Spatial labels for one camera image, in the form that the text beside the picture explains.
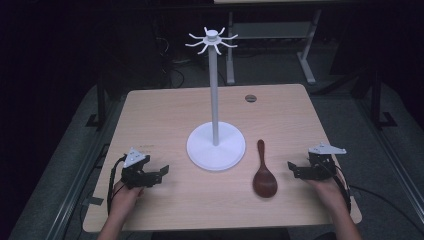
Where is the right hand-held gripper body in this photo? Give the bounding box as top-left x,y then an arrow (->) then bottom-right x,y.
307,142 -> 348,182

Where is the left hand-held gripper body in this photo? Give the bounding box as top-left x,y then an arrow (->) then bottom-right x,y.
120,147 -> 152,190

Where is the dark brown wooden spoon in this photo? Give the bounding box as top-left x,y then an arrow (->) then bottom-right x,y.
251,139 -> 279,199

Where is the white hook rack stand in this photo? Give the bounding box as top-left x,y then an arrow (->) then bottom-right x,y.
184,26 -> 247,172

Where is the person's left hand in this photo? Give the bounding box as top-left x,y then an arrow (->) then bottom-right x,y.
109,179 -> 146,219

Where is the person's right hand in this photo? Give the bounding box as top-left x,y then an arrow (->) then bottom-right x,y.
306,175 -> 348,213

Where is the grey tape strip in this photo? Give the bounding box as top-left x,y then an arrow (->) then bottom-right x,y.
81,196 -> 105,207

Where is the black metal stand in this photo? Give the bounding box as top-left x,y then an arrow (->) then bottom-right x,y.
368,68 -> 398,130
85,74 -> 108,131

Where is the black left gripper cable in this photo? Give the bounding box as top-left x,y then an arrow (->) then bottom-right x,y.
106,155 -> 129,216

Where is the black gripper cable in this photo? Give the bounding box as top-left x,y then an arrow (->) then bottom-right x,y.
106,155 -> 129,216
328,159 -> 353,214

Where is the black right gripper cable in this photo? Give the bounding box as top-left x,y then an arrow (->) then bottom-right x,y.
328,159 -> 353,214

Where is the black floor cable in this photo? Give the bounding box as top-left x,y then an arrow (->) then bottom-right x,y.
349,184 -> 424,234

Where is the white desk frame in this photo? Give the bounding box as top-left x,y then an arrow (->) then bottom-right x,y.
225,9 -> 324,86

